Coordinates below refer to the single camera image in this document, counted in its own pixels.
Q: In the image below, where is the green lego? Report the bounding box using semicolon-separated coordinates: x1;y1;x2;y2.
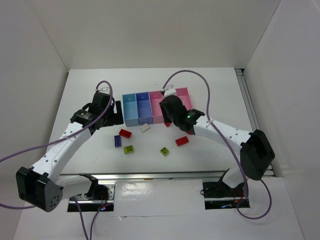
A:
160;147;169;157
123;145;134;155

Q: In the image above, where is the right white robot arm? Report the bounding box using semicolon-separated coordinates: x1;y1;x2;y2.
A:
159;95;275;189

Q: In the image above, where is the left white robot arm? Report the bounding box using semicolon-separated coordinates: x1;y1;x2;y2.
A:
16;87;124;213

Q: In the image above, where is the light blue bin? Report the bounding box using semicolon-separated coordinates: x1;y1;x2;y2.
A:
122;93;139;127

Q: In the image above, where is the wide pink bin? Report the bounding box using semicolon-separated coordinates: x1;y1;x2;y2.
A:
159;87;193;121

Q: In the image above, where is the narrow pink bin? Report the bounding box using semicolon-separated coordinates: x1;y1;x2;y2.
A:
149;91;164;124

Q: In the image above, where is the purple flat lego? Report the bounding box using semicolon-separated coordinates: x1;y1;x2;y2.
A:
114;135;122;148

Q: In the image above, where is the dark blue bin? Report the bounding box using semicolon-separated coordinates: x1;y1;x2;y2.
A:
136;92;153;125

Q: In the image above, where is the white square lego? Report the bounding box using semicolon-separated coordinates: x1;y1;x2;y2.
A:
139;123;151;133

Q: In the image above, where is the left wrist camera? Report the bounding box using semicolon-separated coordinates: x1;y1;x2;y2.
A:
96;86;110;95

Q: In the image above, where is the aluminium front rail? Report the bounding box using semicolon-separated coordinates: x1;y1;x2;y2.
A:
58;170;230;181

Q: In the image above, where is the aluminium side rail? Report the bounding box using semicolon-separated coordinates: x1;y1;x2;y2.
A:
235;68;275;181

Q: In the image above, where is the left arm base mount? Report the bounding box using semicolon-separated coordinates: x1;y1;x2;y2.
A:
67;173;116;213

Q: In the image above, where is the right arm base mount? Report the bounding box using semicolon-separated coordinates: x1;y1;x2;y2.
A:
200;181;250;210

